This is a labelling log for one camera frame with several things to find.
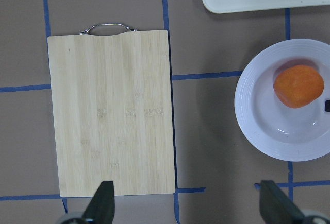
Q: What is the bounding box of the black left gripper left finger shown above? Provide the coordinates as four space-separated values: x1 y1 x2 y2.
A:
59 180 116 224

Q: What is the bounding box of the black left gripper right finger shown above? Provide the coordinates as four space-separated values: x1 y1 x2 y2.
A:
259 180 330 224

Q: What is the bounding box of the orange fruit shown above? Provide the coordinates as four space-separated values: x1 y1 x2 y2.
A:
273 65 324 109

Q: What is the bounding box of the white round plate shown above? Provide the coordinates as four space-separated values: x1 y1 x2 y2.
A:
234 39 329 162

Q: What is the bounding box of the bamboo cutting board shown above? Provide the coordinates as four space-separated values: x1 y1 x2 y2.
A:
48 30 175 197

